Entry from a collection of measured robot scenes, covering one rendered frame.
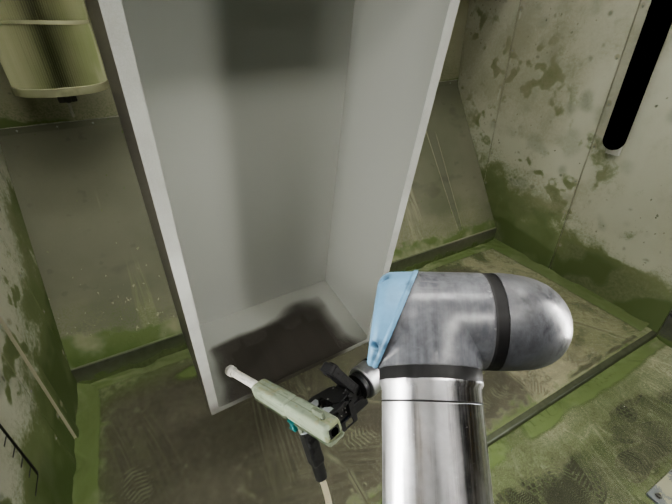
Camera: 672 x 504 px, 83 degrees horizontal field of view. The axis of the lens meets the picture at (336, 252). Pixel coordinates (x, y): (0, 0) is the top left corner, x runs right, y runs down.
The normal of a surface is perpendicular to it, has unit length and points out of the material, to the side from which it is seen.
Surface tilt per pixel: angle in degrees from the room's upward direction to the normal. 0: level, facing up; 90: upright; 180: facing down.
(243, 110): 102
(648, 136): 90
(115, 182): 57
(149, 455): 0
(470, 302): 30
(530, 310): 39
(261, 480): 0
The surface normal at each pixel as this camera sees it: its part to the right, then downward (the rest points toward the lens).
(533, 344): 0.24, 0.23
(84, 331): 0.40, -0.08
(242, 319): 0.09, -0.74
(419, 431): -0.43, -0.36
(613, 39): -0.88, 0.26
